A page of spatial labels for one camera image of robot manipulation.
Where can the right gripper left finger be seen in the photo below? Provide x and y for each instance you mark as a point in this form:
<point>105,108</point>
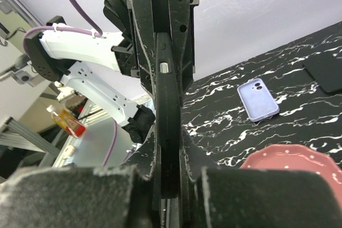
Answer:
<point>78,197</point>

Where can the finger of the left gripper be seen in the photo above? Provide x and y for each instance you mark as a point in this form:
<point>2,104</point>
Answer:
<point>145,44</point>
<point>181,41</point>

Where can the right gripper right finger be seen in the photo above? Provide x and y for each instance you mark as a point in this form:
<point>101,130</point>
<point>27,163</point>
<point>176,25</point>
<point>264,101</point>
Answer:
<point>236,197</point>

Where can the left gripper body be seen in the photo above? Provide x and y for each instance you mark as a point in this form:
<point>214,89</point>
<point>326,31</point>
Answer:
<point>124,53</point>

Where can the black phone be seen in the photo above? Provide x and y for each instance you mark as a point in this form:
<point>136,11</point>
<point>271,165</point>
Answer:
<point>325,69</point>

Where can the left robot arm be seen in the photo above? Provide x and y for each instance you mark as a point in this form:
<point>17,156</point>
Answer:
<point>63,53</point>

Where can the orange drink bottle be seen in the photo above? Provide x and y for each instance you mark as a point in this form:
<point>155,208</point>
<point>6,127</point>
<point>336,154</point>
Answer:
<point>66,121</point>

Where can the pink dotted plate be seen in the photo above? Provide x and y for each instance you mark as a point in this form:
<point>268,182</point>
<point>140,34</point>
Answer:
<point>297,157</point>

